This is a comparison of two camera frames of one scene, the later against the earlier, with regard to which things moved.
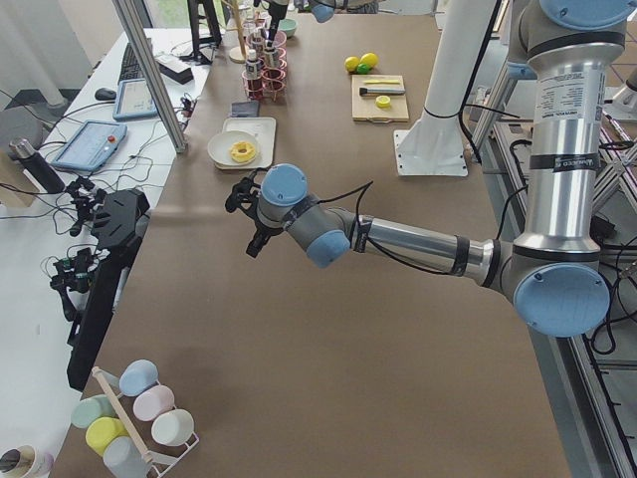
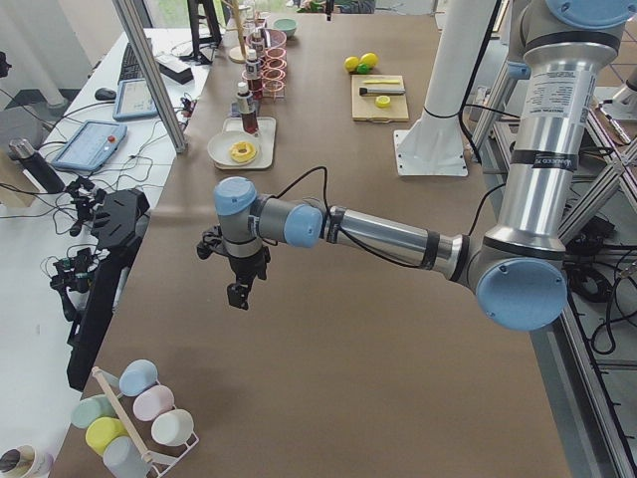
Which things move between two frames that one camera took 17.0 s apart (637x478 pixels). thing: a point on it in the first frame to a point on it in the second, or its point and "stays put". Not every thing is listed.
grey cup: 123,459 stays put
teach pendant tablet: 93,145 stays put
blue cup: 138,376 stays put
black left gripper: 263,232 to 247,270
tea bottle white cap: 271,58 to 246,106
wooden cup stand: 237,54 stays put
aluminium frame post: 154,75 stays put
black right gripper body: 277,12 to 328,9
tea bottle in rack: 254,76 stays put
